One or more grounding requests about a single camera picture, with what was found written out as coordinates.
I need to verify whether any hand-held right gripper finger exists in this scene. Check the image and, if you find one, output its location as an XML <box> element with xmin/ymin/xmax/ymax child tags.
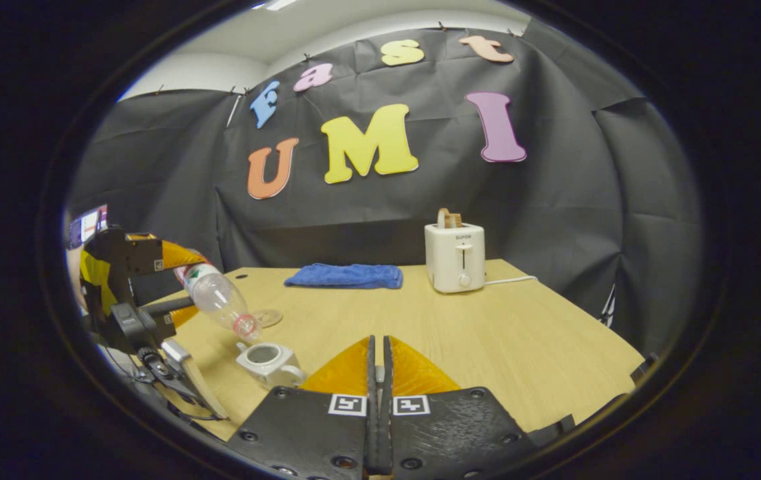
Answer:
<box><xmin>224</xmin><ymin>335</ymin><xmax>379</xmax><ymax>480</ymax></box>
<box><xmin>379</xmin><ymin>335</ymin><xmax>542</xmax><ymax>480</ymax></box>

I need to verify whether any computer monitor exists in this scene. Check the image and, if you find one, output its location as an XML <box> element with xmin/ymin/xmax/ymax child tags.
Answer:
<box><xmin>67</xmin><ymin>205</ymin><xmax>109</xmax><ymax>249</ymax></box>

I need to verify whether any blue towel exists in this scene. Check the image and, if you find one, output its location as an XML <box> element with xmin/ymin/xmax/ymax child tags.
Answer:
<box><xmin>285</xmin><ymin>263</ymin><xmax>404</xmax><ymax>290</ymax></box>

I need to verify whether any clear plastic water bottle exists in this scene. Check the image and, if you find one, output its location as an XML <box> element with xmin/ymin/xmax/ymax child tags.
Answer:
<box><xmin>174</xmin><ymin>261</ymin><xmax>263</xmax><ymax>344</ymax></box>

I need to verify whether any white teacup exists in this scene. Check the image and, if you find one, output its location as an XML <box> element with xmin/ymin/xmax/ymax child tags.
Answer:
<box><xmin>235</xmin><ymin>342</ymin><xmax>307</xmax><ymax>389</ymax></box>

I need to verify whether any white toaster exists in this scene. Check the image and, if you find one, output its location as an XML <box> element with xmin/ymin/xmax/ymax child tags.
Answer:
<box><xmin>424</xmin><ymin>222</ymin><xmax>486</xmax><ymax>294</ymax></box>

